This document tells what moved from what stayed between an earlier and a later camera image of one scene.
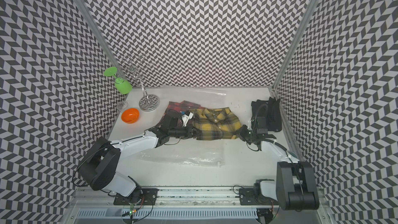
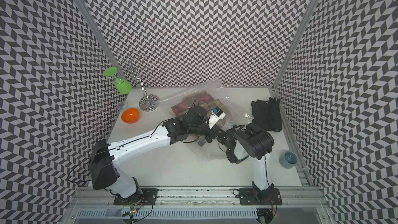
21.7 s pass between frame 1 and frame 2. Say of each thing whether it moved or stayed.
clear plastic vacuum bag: moved
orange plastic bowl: stayed
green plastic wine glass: stayed
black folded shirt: stayed
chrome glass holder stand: stayed
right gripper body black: moved
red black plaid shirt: moved
